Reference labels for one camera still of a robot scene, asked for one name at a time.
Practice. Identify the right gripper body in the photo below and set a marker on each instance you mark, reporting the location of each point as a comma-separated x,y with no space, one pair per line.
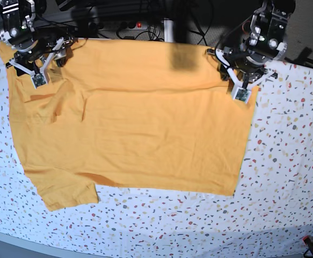
34,53

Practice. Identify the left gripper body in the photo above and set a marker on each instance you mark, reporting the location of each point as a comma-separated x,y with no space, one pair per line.
243,68

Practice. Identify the yellow T-shirt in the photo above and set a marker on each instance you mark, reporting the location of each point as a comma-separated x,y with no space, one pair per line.
129,113

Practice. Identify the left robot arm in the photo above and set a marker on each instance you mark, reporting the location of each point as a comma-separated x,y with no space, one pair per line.
263,32

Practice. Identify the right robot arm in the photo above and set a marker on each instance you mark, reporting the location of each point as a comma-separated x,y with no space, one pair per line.
22,17

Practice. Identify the white power strip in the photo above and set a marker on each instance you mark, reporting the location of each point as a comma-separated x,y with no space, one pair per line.
126,25

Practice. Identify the terrazzo patterned table cloth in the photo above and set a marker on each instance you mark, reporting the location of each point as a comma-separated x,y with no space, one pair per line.
269,214

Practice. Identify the red clamp at corner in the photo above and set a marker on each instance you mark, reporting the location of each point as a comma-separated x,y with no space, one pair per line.
309,252

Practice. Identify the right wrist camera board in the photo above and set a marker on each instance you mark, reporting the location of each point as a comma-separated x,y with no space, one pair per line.
39,79

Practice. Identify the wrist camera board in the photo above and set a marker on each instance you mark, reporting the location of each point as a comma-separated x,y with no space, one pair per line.
241,94
39,79

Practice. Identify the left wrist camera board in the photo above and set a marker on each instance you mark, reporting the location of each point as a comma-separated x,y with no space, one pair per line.
241,94

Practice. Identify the aluminium frame post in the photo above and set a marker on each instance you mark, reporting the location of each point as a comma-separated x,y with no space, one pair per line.
168,30

